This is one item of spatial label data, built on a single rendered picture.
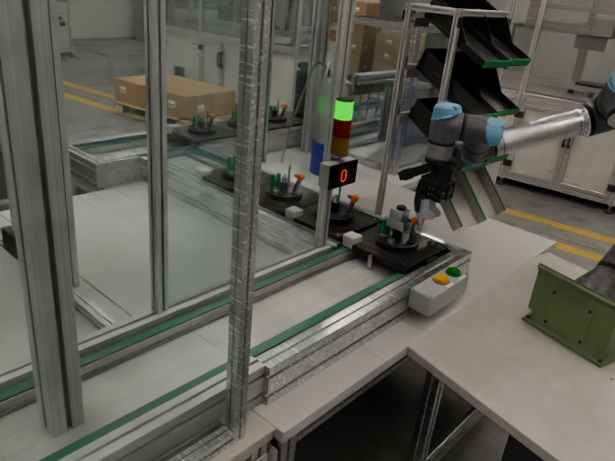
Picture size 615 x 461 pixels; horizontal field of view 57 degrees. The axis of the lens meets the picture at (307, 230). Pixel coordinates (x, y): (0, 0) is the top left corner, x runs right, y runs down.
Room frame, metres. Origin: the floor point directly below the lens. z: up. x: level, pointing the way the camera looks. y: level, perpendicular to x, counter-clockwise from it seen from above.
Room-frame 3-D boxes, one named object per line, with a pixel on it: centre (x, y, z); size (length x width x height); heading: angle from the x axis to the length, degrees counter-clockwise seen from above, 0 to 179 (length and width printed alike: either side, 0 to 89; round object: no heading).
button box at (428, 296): (1.43, -0.39, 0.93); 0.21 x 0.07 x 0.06; 140
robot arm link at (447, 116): (1.57, -0.35, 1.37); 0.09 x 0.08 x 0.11; 77
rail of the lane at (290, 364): (1.32, -0.22, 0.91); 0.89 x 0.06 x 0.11; 140
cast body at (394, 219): (1.64, -0.27, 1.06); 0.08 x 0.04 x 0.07; 49
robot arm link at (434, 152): (1.57, -0.35, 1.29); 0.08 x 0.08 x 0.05
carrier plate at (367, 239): (1.63, -0.28, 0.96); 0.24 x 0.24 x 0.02; 50
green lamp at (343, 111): (1.56, -0.07, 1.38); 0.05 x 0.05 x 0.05
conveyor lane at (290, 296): (1.42, -0.07, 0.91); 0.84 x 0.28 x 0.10; 140
